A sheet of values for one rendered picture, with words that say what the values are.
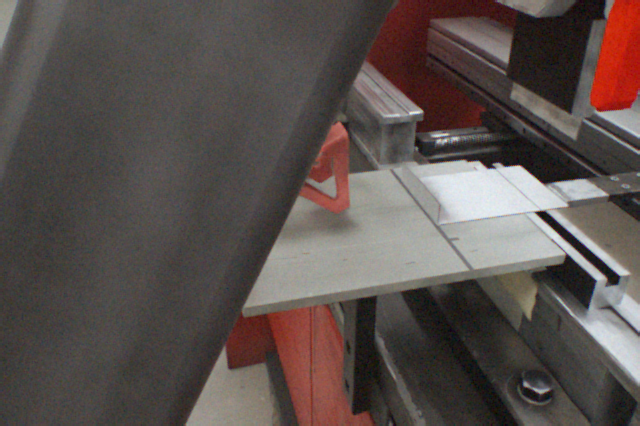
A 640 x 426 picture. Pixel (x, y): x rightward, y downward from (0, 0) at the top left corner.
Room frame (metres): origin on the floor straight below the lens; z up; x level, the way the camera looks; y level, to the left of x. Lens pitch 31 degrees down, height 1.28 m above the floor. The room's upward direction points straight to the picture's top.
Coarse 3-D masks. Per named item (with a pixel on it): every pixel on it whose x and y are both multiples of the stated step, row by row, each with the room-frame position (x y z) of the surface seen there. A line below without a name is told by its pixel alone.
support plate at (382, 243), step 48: (336, 192) 0.50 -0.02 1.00; (384, 192) 0.50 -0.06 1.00; (288, 240) 0.42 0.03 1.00; (336, 240) 0.42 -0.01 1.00; (384, 240) 0.42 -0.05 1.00; (432, 240) 0.42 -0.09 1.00; (480, 240) 0.42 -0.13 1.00; (528, 240) 0.42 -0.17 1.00; (288, 288) 0.35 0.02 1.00; (336, 288) 0.35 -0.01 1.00; (384, 288) 0.36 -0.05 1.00
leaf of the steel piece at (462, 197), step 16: (416, 176) 0.49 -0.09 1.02; (432, 176) 0.53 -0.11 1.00; (448, 176) 0.53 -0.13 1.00; (464, 176) 0.53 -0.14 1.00; (480, 176) 0.53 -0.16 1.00; (496, 176) 0.53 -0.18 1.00; (416, 192) 0.49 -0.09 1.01; (432, 192) 0.50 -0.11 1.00; (448, 192) 0.50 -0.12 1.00; (464, 192) 0.50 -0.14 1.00; (480, 192) 0.50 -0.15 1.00; (496, 192) 0.50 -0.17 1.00; (512, 192) 0.50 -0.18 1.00; (432, 208) 0.45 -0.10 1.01; (448, 208) 0.47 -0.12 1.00; (464, 208) 0.47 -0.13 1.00; (480, 208) 0.47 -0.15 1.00; (496, 208) 0.47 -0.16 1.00; (512, 208) 0.47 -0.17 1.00; (528, 208) 0.47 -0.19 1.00
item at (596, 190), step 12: (576, 180) 0.52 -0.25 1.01; (588, 180) 0.52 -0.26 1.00; (600, 180) 0.52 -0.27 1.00; (612, 180) 0.52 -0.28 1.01; (624, 180) 0.52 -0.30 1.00; (636, 180) 0.52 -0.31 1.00; (552, 192) 0.50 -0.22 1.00; (564, 192) 0.49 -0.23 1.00; (576, 192) 0.49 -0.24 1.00; (588, 192) 0.49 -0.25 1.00; (600, 192) 0.49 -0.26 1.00; (612, 192) 0.49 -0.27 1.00; (624, 192) 0.49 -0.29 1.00; (636, 192) 0.49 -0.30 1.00; (576, 204) 0.48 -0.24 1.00; (588, 204) 0.48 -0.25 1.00
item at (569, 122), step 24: (528, 24) 0.51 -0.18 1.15; (552, 24) 0.48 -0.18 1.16; (576, 24) 0.46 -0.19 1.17; (600, 24) 0.44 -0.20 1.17; (528, 48) 0.51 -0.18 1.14; (552, 48) 0.48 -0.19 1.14; (576, 48) 0.45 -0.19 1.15; (600, 48) 0.44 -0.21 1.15; (528, 72) 0.50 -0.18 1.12; (552, 72) 0.47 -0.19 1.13; (576, 72) 0.44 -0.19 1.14; (528, 96) 0.51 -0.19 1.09; (552, 96) 0.47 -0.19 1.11; (576, 96) 0.44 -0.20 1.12; (552, 120) 0.47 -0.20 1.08; (576, 120) 0.44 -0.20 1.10
